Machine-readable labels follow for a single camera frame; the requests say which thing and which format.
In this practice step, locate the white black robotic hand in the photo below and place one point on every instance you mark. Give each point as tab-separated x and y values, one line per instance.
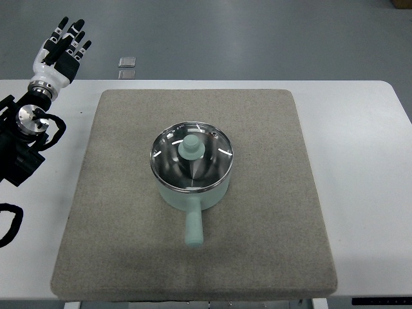
58	60

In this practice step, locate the glass lid with green knob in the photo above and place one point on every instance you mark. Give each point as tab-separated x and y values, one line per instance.
191	157

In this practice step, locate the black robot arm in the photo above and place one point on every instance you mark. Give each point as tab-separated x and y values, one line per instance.
27	129

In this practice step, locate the upper metal floor plate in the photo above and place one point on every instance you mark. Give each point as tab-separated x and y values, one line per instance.
127	62

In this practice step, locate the metal floor plate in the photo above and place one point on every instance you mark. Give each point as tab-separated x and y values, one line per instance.
127	62
126	74

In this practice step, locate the lower metal floor plate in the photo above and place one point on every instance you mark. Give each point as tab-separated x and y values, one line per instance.
126	74

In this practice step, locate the mint green saucepan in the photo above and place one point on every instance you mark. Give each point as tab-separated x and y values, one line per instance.
193	204

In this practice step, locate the grey felt mat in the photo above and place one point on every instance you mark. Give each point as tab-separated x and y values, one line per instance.
265	240

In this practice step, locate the brown cardboard box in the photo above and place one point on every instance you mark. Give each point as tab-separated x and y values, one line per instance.
402	4

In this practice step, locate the black table control panel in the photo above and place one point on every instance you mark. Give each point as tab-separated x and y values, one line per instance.
381	301

